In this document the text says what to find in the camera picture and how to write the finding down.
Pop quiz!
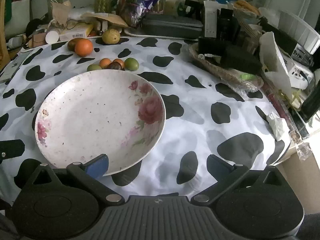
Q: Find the green fruit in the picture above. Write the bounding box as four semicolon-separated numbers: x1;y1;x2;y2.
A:
87;64;102;72
124;57;139;71

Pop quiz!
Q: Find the cow print tablecloth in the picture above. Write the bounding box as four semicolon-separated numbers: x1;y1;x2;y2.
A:
1;38;290;203

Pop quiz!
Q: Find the white floral plate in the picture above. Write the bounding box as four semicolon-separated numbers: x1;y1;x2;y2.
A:
35;70;166;175

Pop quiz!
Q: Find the crumpled white tissue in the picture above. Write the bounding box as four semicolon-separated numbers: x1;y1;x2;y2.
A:
266;112;289;141

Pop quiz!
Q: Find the dark purple passion fruit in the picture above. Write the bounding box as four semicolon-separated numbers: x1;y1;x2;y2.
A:
107;62;123;70

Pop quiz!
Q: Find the small orange front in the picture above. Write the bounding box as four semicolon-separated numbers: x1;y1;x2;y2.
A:
99;58;112;69

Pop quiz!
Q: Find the small orange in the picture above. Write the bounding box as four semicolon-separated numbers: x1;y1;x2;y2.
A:
99;58;112;69
113;59;125;69

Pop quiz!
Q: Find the small orange back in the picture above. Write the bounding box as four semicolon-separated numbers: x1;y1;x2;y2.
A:
113;59;125;69

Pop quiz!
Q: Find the large orange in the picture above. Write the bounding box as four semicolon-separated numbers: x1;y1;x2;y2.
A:
74;38;93;57

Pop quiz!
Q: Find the white cylinder bottle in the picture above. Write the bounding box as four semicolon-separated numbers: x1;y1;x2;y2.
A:
45;30;60;44

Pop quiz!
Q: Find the yellow white box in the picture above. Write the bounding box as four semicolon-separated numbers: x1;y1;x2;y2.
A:
59;22;93;41

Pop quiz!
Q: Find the white tray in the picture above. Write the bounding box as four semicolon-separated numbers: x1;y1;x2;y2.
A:
125;27;202;40

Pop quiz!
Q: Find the brown paper envelope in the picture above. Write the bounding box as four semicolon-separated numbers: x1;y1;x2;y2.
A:
81;12;129;28

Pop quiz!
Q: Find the white laundry basket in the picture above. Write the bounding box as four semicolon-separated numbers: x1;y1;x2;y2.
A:
278;11;320;55

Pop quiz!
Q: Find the black zipper case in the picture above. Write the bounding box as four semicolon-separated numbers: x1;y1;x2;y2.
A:
141;14;203;40

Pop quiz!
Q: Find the brown paper bag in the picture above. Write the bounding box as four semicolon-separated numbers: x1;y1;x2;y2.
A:
51;0;72;27

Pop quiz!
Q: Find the purple foil snack bag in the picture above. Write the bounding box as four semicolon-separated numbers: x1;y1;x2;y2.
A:
119;0;159;28

